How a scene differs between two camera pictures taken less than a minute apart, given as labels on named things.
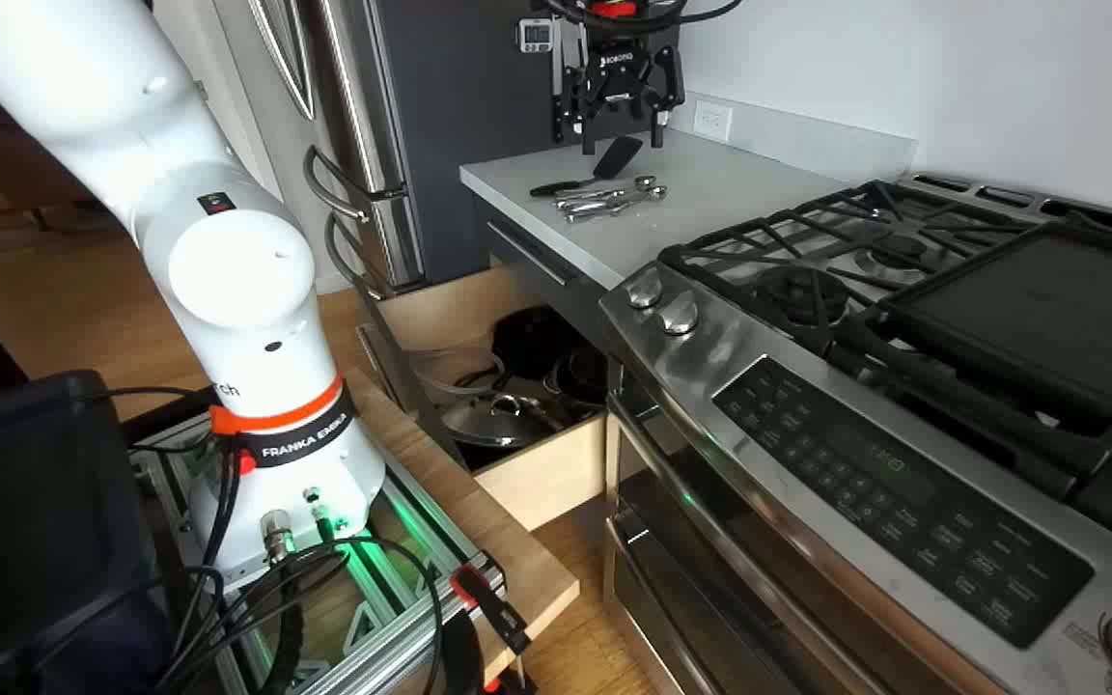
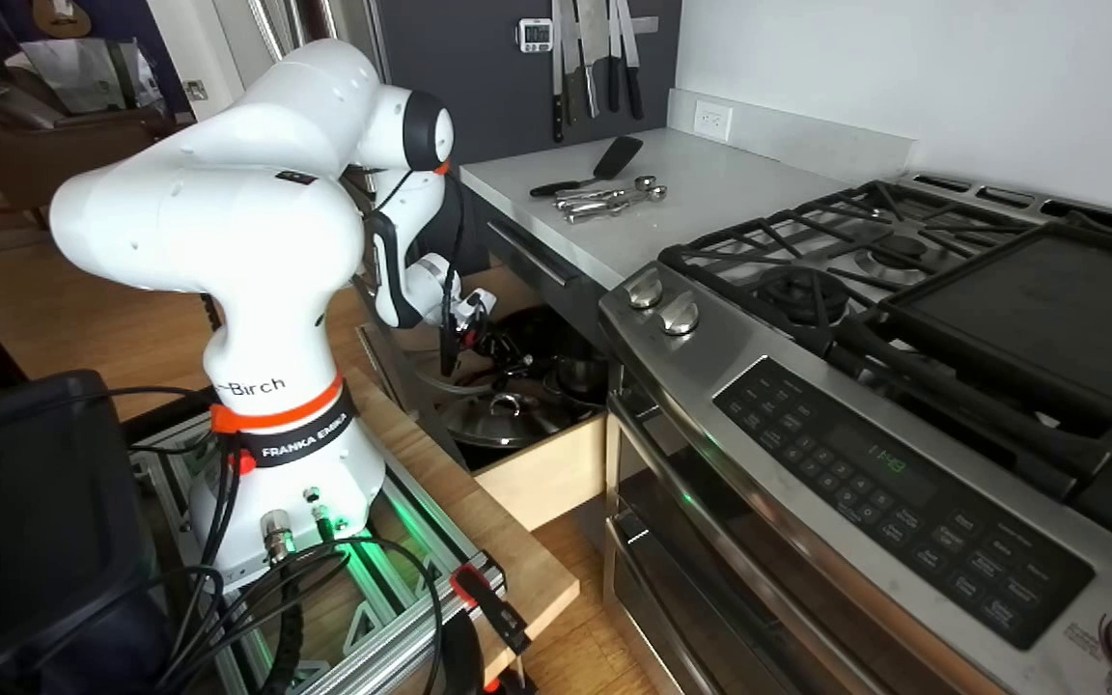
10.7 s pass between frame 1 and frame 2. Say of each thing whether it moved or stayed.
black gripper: moved
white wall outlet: stayed
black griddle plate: stayed
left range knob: stayed
